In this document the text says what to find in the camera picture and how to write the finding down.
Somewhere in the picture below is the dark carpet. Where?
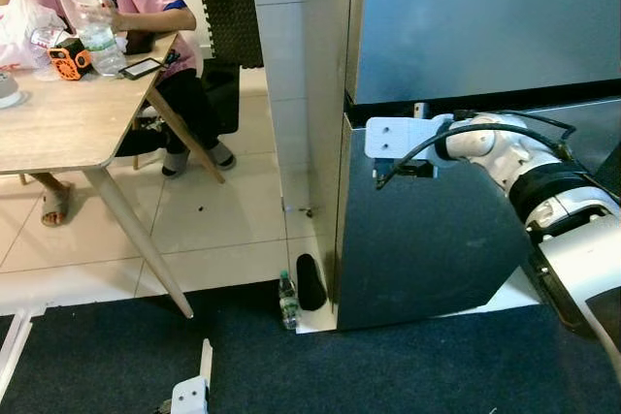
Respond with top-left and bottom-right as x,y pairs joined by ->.
0,278 -> 621,414

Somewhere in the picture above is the black foam mat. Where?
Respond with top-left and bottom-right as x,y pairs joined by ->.
198,0 -> 265,70

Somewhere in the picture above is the black fridge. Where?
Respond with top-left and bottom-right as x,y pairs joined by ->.
335,0 -> 621,333

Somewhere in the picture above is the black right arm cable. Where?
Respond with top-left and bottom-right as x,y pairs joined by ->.
375,110 -> 583,192

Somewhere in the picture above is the clear plastic water bottle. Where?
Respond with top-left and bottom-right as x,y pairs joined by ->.
49,0 -> 128,78

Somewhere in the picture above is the light wooden table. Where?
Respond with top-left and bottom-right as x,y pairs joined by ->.
0,31 -> 229,320

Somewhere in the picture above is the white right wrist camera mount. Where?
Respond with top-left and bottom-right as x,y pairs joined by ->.
365,115 -> 453,161

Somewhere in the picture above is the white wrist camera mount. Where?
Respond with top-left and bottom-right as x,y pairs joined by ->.
170,338 -> 214,414
365,115 -> 453,161

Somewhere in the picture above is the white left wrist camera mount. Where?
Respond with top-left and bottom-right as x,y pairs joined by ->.
170,338 -> 214,414

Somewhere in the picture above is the white plastic bag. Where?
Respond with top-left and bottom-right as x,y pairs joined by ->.
0,0 -> 67,71

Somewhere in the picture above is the black smartphone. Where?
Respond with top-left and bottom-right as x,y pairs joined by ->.
120,56 -> 168,81

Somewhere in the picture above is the black shoe shaped object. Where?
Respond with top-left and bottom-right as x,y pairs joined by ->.
296,253 -> 329,312

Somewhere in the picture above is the small green capped bottle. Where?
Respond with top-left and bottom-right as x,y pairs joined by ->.
278,271 -> 302,331

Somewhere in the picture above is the black storage bin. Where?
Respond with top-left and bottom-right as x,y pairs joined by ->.
199,60 -> 243,135

